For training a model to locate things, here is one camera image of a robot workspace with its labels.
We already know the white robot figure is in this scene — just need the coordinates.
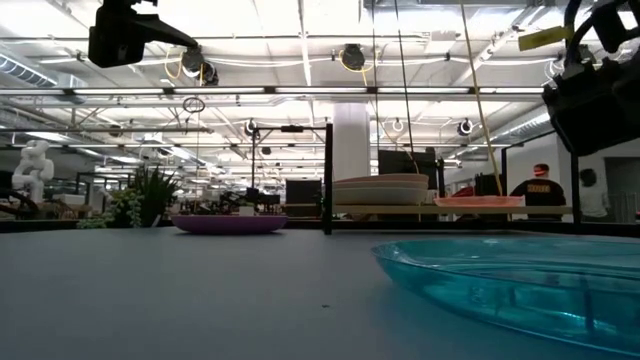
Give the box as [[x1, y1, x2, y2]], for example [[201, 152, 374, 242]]
[[10, 139, 55, 204]]

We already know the long black cable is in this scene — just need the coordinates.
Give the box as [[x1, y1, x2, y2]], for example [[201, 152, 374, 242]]
[[393, 0, 417, 151]]

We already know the blue table mat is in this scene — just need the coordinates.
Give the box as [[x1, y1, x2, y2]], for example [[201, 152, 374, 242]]
[[0, 228, 640, 360]]

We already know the pink transparent plate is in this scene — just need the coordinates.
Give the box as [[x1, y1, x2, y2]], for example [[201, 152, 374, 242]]
[[433, 195, 526, 208]]

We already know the potted green plant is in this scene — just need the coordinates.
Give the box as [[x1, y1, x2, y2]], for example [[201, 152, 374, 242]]
[[77, 163, 182, 230]]

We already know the black equipment box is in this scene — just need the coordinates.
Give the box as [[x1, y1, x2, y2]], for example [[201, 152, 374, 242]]
[[285, 178, 323, 205]]

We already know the purple plate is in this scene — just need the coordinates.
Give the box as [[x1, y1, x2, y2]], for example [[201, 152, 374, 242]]
[[170, 214, 289, 236]]

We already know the black table frame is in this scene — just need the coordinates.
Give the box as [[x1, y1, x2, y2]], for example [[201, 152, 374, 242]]
[[0, 218, 640, 236]]

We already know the white round column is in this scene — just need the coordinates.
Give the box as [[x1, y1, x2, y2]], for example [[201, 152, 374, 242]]
[[332, 102, 372, 177]]

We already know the grey door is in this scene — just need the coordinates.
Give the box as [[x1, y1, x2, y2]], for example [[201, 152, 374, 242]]
[[603, 156, 640, 225]]

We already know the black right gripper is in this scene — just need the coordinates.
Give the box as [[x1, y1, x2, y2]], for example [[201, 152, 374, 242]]
[[542, 54, 640, 157]]

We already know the long yellow cable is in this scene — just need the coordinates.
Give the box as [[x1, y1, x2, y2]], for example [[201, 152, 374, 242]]
[[459, 0, 505, 197]]

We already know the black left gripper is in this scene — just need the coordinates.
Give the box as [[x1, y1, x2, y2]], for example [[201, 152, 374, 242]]
[[88, 0, 199, 69]]

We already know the cyan transparent plate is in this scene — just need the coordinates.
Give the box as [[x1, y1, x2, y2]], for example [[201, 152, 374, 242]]
[[370, 236, 640, 357]]

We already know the black background frame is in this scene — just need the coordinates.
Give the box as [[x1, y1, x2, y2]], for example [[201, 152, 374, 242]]
[[249, 123, 329, 201]]

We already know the black monitor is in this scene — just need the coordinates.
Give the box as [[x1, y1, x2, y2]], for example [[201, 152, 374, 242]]
[[378, 148, 440, 190]]

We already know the yellow cable tag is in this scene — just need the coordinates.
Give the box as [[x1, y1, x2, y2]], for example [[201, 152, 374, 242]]
[[517, 25, 575, 52]]

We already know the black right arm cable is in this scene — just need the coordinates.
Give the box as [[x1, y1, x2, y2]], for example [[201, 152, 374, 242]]
[[563, 0, 599, 69]]

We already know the person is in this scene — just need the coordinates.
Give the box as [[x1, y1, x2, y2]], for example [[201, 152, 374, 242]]
[[509, 162, 568, 222], [579, 168, 612, 222]]

